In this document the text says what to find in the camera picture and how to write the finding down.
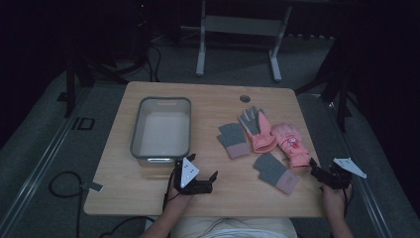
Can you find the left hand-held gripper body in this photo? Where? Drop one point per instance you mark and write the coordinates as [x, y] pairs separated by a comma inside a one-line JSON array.
[[189, 173]]

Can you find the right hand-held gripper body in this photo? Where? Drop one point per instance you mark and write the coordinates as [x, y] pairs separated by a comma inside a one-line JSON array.
[[340, 178]]

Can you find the pink ski glove printed back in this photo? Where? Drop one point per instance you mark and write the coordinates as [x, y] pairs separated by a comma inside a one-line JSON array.
[[292, 143]]

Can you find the clear plastic bin grey rim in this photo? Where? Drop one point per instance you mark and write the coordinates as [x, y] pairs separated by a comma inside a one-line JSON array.
[[163, 132]]

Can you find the grey knit glove pink cuff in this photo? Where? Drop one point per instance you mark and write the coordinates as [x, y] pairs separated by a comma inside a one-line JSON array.
[[275, 172], [233, 139]]

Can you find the pink ski glove grey palm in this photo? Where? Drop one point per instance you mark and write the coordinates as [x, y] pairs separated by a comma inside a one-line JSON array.
[[259, 130]]

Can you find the person's right hand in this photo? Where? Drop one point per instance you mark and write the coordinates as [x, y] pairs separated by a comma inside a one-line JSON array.
[[334, 200]]

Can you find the person's left hand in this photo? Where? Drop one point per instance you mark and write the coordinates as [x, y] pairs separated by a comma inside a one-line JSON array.
[[178, 200]]

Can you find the person's beige clothing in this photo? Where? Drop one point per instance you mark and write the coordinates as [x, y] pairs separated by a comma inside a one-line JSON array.
[[231, 228]]

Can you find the black metal stand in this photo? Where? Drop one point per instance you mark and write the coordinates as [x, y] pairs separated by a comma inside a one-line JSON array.
[[89, 71], [336, 89]]

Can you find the small grey tag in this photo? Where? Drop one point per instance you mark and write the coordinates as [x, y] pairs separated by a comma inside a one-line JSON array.
[[94, 187]]

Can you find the metal floor rail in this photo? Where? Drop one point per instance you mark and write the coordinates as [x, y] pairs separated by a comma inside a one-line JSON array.
[[360, 185], [39, 168]]

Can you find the white metal desk frame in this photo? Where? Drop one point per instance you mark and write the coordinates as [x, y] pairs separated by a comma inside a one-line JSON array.
[[241, 26]]

